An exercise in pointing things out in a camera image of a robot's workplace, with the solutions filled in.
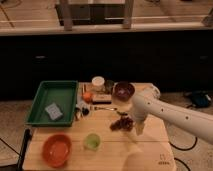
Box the metal spoon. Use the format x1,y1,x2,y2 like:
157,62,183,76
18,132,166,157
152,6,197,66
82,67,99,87
90,106,117,111

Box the dark small round object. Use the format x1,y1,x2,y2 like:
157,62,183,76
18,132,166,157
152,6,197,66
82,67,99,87
82,108,90,116

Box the wooden sticks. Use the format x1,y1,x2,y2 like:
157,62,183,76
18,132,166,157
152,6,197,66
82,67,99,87
82,84,86,94

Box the blue grey sponge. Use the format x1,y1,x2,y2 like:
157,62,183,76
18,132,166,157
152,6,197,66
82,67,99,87
45,103,63,121

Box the dark bag on floor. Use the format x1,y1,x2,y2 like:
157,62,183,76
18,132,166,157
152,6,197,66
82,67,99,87
186,91,212,108

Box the red orange bowl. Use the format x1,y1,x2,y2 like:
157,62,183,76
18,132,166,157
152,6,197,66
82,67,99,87
41,134,72,168

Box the dark glass jar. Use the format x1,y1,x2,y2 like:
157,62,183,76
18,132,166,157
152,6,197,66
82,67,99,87
104,80,114,94

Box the wooden block brush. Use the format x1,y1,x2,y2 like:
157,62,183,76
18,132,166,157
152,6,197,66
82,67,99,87
92,94,112,104

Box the green cucumber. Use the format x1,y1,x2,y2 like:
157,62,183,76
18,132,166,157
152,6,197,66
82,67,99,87
117,111,128,116

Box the green plastic cup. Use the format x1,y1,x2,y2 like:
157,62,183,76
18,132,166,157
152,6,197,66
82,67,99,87
83,133,101,150

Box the dark purple bowl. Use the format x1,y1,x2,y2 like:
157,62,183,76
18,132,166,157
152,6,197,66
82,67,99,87
114,82,135,102

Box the small orange fruit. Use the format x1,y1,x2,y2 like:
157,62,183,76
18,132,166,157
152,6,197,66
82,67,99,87
83,92,92,103

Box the green plastic tray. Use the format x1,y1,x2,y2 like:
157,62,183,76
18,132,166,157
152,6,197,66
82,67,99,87
26,80,78,127

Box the white lidded jar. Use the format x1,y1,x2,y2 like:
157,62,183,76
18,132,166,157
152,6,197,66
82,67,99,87
92,76,105,92

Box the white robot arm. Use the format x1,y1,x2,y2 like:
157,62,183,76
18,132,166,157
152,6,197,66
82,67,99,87
130,85,213,144

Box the black cable on floor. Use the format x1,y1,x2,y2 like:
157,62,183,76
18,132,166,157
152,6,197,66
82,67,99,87
168,136,199,152

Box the purple grape bunch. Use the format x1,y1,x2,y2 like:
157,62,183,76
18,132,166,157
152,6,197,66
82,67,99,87
110,117,133,131

